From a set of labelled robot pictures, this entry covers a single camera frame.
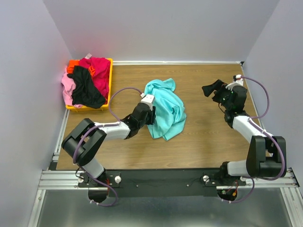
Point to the turquoise t shirt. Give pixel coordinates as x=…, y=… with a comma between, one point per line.
x=170, y=116

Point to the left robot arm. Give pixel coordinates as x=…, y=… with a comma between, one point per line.
x=84, y=141

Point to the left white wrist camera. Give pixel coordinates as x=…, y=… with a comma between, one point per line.
x=148, y=100

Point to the pink t shirt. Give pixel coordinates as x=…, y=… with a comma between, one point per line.
x=68, y=87

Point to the magenta t shirt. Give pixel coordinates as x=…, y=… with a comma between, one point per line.
x=102, y=71

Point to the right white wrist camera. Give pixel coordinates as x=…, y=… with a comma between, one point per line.
x=237, y=81

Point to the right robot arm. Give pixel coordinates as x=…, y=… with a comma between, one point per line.
x=266, y=158

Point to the orange t shirt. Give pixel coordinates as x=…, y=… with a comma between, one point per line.
x=73, y=63

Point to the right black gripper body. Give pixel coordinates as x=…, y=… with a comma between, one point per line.
x=222, y=97

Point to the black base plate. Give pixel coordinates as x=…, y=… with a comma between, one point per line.
x=163, y=182

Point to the black t shirt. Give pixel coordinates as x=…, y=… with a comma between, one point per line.
x=85, y=92

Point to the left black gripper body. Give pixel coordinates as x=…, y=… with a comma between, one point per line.
x=150, y=119

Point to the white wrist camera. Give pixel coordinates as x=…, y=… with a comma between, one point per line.
x=237, y=81
x=148, y=100

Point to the aluminium frame rail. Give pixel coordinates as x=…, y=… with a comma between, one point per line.
x=205, y=142

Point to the yellow plastic bin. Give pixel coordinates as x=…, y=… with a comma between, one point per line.
x=104, y=106

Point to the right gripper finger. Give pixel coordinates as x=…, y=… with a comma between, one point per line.
x=217, y=85
x=209, y=89

